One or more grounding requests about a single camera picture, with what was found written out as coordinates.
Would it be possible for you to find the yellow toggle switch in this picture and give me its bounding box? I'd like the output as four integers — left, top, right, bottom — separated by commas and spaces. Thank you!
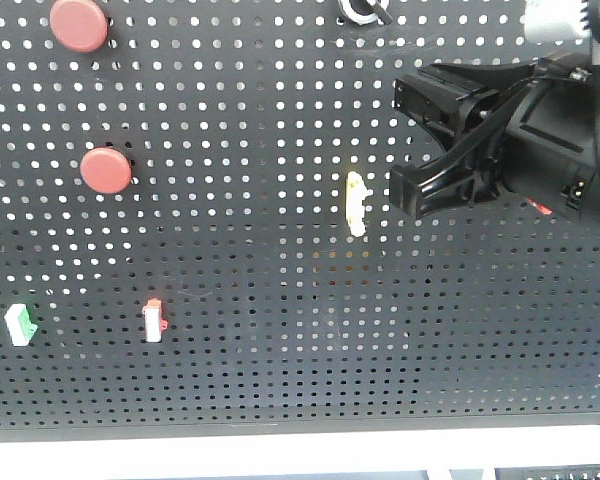
345, 171, 372, 238

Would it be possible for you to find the red mushroom button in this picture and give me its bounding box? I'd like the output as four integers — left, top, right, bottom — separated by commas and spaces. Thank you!
79, 147, 132, 194
49, 0, 108, 53

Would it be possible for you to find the upper red mushroom button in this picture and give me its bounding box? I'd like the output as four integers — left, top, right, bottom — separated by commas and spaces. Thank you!
49, 0, 108, 53

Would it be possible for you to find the lower red mushroom button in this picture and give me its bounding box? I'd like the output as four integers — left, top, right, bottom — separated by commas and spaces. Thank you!
79, 147, 132, 194

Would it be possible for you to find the red white rocker switch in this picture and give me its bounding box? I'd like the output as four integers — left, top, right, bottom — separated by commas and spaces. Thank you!
142, 298, 169, 343

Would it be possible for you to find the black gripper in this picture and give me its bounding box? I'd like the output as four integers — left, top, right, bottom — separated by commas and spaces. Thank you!
389, 53, 600, 230

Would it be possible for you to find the white standing desk frame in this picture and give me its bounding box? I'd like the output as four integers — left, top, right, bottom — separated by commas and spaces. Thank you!
0, 426, 600, 479

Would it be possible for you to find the desk height control panel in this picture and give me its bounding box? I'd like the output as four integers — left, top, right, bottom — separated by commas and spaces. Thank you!
495, 464, 600, 480

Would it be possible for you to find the black white selector knob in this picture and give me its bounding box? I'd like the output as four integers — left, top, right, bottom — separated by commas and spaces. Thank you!
337, 0, 393, 26

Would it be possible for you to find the green white rocker switch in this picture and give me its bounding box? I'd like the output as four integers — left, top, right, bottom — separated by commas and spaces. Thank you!
4, 303, 38, 347

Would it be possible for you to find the red toggle switch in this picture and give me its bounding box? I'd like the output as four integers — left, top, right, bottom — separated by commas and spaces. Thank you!
526, 198, 553, 216

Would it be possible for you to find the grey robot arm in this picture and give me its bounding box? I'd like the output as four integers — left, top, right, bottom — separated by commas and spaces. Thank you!
389, 1, 600, 234

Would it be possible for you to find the black perforated pegboard panel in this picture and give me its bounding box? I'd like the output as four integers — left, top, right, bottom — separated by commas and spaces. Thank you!
0, 1, 600, 441

